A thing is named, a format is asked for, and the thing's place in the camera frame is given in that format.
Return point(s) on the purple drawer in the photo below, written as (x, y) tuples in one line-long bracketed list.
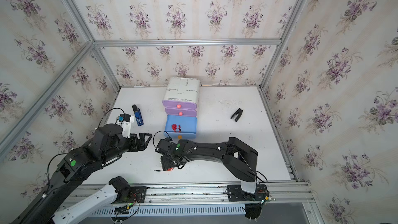
[(186, 113), (184, 105)]

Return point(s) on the red earphones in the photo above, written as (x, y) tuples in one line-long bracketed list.
[(166, 170), (176, 128)]

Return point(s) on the black binder clip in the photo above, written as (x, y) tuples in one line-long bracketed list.
[(237, 115)]

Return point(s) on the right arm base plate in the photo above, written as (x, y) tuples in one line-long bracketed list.
[(236, 194)]

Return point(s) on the blue bottom drawer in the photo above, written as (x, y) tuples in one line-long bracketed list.
[(188, 127)]

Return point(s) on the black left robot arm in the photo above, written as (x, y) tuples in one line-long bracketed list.
[(108, 144)]

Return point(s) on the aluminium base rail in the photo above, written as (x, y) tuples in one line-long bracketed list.
[(216, 193)]

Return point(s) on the purple top drawer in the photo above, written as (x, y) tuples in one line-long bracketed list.
[(184, 105)]

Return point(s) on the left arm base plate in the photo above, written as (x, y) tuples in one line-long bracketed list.
[(131, 195)]

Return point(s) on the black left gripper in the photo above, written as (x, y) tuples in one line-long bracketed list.
[(143, 145)]

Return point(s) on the white drawer cabinet shell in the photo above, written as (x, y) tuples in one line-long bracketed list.
[(182, 89)]

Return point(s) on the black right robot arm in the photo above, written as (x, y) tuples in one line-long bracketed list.
[(238, 157)]

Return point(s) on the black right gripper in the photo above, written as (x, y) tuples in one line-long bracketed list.
[(164, 164)]

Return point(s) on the blue black stapler box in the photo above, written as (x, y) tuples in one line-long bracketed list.
[(138, 115)]

